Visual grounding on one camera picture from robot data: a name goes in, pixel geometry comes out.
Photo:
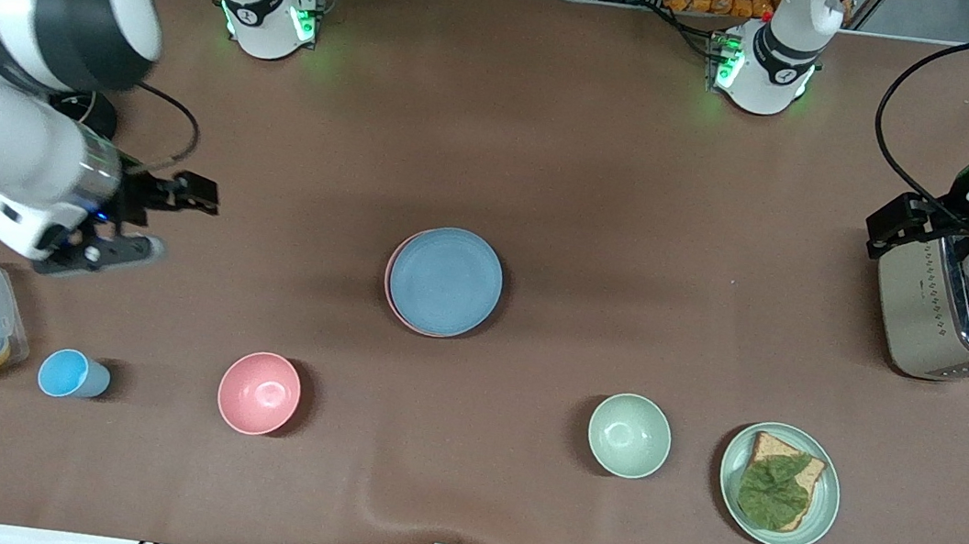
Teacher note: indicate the green lettuce leaf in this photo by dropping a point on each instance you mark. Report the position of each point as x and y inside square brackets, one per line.
[771, 497]

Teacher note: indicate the pink bowl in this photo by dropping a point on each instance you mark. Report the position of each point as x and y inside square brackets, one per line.
[259, 392]

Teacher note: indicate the toast slice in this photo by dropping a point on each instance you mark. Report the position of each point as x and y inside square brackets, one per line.
[768, 447]

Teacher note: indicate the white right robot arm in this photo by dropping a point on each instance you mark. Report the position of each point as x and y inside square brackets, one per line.
[16, 20]

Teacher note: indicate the blue plate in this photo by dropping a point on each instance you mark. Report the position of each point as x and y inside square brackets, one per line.
[446, 281]

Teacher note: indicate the pink plate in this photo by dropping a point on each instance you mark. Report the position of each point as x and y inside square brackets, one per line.
[395, 309]

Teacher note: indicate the beige chrome toaster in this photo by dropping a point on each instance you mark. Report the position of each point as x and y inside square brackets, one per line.
[915, 306]

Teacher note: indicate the brown table cover mat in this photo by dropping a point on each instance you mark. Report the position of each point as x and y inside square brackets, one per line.
[557, 133]

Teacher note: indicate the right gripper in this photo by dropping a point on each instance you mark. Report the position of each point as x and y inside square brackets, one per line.
[137, 196]

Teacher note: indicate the green plate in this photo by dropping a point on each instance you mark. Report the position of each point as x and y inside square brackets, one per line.
[826, 499]

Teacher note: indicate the blue cup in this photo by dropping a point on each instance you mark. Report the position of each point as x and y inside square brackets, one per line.
[65, 373]

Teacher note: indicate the green bowl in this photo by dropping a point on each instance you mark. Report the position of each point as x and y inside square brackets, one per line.
[629, 436]

